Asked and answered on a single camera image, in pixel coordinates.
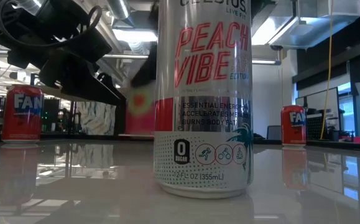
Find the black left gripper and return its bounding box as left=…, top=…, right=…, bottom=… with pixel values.
left=0, top=0, right=126, bottom=106

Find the pink and white beverage can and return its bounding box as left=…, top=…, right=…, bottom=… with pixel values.
left=125, top=82, right=156, bottom=135

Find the red Fanta can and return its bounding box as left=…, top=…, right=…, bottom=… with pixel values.
left=280, top=105, right=307, bottom=147
left=1, top=84, right=45, bottom=144

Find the silver Celsius Peach Vibe can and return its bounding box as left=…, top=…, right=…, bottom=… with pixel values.
left=153, top=0, right=254, bottom=199

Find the white teal patterned panel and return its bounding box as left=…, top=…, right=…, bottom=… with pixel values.
left=75, top=101, right=118, bottom=136

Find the light wooden desk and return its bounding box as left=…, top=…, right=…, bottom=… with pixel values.
left=117, top=133, right=154, bottom=139

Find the white light tube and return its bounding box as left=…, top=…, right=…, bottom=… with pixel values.
left=251, top=58, right=282, bottom=65

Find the grey waste bin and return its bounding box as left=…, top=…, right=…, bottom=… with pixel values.
left=266, top=125, right=282, bottom=141

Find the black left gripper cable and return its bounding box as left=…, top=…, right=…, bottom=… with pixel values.
left=0, top=0, right=103, bottom=48

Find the large sheet-metal air duct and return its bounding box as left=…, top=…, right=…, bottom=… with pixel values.
left=268, top=0, right=360, bottom=50

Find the yellow cable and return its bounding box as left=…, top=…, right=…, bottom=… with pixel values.
left=320, top=0, right=335, bottom=141

